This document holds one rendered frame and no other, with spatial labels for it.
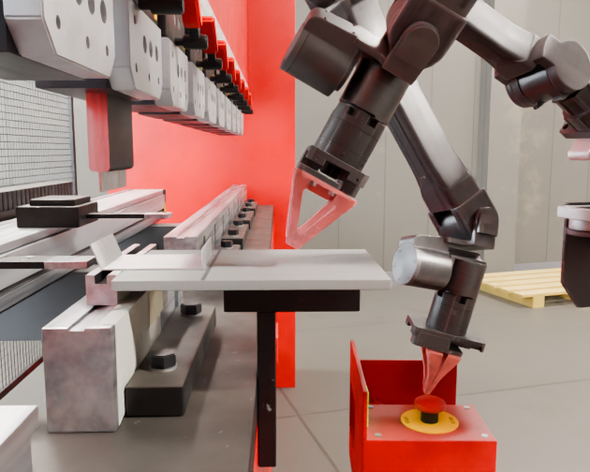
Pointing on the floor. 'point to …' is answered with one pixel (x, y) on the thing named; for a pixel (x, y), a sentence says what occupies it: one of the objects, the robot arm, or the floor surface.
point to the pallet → (525, 286)
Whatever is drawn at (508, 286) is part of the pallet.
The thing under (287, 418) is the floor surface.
